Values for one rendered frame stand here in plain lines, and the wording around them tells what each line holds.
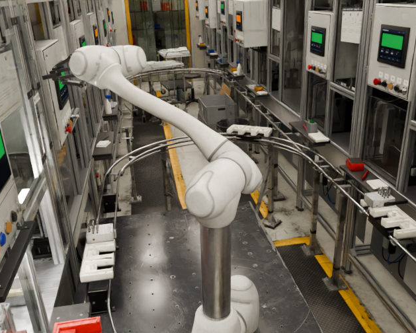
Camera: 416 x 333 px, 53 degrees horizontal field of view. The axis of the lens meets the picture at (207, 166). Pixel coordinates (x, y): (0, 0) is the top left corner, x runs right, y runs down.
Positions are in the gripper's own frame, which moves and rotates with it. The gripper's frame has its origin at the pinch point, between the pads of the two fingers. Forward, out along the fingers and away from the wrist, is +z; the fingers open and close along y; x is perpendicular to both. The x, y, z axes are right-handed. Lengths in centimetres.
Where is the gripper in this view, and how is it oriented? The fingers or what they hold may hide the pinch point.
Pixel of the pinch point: (51, 75)
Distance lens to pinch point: 175.8
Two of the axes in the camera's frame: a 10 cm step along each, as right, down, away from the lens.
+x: -3.5, 4.1, -8.4
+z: -9.1, 0.6, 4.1
